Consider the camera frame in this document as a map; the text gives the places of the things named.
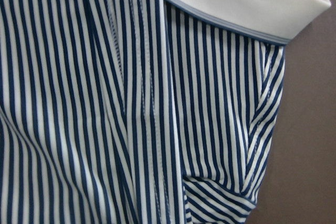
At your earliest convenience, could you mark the blue white striped polo shirt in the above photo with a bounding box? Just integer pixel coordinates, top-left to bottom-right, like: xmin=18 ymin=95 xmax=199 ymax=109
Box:
xmin=1 ymin=0 xmax=331 ymax=223

